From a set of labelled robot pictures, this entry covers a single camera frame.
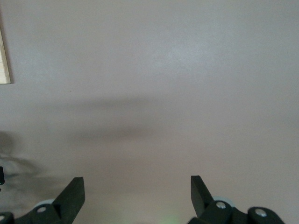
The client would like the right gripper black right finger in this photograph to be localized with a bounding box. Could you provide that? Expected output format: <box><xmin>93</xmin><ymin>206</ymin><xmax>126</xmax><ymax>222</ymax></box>
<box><xmin>190</xmin><ymin>175</ymin><xmax>285</xmax><ymax>224</ymax></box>

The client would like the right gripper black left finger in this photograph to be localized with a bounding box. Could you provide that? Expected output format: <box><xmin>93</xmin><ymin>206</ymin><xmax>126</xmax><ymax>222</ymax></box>
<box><xmin>0</xmin><ymin>176</ymin><xmax>85</xmax><ymax>224</ymax></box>

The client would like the wooden cutting board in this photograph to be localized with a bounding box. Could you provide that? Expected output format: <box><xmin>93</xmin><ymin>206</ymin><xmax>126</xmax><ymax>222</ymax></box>
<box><xmin>0</xmin><ymin>11</ymin><xmax>12</xmax><ymax>84</ymax></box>

